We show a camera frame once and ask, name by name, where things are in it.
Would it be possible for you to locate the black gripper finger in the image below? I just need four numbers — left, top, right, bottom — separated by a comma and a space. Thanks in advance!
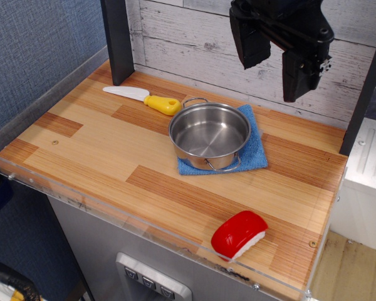
283, 50, 320, 103
230, 15, 271, 69

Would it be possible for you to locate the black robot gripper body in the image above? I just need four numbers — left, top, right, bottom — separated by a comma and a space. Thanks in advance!
229, 0, 335, 75

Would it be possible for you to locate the red toy sushi box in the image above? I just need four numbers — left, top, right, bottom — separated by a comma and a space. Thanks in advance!
211, 211, 268, 261

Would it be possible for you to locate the blue cloth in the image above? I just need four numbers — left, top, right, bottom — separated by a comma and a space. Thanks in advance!
177, 105, 268, 176

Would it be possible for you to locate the stainless steel pot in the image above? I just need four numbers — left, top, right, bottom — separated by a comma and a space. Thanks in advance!
168, 97, 251, 172

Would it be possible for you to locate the yellow white toy knife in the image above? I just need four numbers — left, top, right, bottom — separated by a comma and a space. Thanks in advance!
103, 86, 182, 116

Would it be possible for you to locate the white aluminium side unit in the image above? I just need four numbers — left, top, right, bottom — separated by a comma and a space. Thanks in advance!
330, 118, 376, 250

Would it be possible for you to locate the clear acrylic guard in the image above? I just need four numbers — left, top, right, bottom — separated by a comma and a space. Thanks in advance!
0, 150, 338, 300

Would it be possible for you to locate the silver button panel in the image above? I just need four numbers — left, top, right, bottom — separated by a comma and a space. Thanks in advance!
115, 252, 192, 300

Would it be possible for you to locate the dark right post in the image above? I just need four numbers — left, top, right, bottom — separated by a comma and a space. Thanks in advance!
339, 49, 376, 156

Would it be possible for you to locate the dark post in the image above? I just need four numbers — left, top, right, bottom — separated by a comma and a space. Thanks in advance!
339, 49, 376, 156
100, 0, 135, 86

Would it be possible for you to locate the dark left post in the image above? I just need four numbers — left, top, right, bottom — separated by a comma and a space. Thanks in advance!
100, 0, 135, 86

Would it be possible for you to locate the black cable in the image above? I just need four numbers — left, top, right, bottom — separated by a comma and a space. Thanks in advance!
0, 261, 38, 301

